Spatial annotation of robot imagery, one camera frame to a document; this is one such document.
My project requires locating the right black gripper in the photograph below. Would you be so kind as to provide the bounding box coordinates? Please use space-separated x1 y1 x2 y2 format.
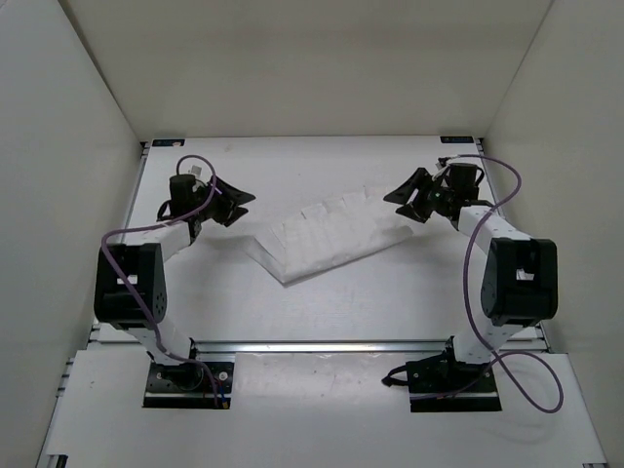
384 170 454 223

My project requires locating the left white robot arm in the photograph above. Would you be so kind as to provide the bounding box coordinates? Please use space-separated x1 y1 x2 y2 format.
94 174 255 388

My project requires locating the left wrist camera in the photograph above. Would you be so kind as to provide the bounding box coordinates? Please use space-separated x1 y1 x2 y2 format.
188 165 203 178

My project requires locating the right blue corner label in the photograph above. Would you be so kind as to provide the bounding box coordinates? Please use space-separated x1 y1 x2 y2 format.
440 136 474 144

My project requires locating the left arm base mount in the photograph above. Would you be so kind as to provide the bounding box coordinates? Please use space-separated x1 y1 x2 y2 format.
142 361 235 410

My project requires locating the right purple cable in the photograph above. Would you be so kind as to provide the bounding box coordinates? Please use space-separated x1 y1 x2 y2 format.
450 153 566 414

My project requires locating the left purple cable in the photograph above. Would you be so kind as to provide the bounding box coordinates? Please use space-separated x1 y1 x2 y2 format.
101 154 230 410

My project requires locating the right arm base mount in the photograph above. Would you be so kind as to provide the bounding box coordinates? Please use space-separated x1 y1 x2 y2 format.
381 351 502 413

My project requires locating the white pleated skirt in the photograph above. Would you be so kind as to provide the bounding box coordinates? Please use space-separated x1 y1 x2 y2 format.
246 185 413 286

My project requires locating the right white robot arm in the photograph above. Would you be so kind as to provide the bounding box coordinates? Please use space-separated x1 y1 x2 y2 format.
383 162 558 391

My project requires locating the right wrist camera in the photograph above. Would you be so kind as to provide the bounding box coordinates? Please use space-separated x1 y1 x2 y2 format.
436 157 451 176

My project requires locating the left blue corner label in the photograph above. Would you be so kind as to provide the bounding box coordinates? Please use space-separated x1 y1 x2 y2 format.
151 138 185 147

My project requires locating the aluminium front rail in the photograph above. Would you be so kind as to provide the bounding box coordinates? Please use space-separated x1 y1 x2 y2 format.
196 340 446 354

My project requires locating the purple cable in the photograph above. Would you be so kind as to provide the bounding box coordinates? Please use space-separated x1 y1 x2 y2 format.
101 154 230 410
450 153 566 414

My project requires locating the blue corner label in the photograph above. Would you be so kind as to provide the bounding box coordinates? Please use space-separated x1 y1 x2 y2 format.
151 138 185 147
440 136 474 144

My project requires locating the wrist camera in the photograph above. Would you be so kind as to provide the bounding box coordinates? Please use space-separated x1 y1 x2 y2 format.
188 165 203 178
436 157 451 176

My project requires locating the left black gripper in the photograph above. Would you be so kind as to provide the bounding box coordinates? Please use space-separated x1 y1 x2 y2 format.
195 175 256 227

